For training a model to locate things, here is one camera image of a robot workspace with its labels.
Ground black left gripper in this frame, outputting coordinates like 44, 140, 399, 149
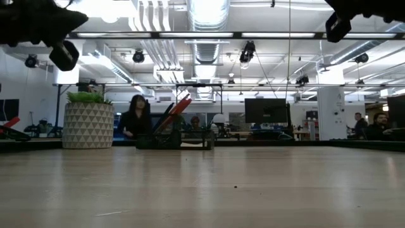
0, 0, 89, 72

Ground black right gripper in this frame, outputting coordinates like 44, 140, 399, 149
325, 0, 405, 44

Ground plain black pen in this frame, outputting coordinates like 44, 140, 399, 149
146, 99, 153, 137

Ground red handled scissors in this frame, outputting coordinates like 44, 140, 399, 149
154, 96, 193, 134

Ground black mesh desk organizer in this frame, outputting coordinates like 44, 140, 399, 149
135, 113, 215, 151

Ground background office desk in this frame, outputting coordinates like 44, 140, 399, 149
230, 123, 317, 141

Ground plain white pillar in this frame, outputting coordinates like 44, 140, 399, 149
52, 68, 80, 85

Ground green artificial grass plant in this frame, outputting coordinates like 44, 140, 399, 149
65, 90, 112, 105

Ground white geometric planter pot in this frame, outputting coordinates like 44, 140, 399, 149
61, 101, 115, 149

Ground black computer monitor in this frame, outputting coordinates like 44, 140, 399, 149
386, 94, 405, 129
0, 98, 20, 122
244, 98, 289, 124

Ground person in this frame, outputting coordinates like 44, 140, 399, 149
116, 94, 153, 140
363, 112, 394, 141
351, 112, 367, 137
189, 115, 203, 131

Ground black and red device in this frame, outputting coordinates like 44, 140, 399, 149
0, 116, 32, 142

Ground black overhead frame bar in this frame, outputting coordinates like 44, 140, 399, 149
63, 30, 405, 41

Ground thin hanging cable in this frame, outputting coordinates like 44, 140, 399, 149
284, 0, 292, 99

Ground white pillar with wall boxes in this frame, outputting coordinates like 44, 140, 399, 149
317, 87, 347, 141

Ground black table edge rail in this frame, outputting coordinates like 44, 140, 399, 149
0, 138, 405, 153

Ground silver ventilation duct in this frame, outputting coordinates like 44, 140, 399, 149
186, 0, 231, 64

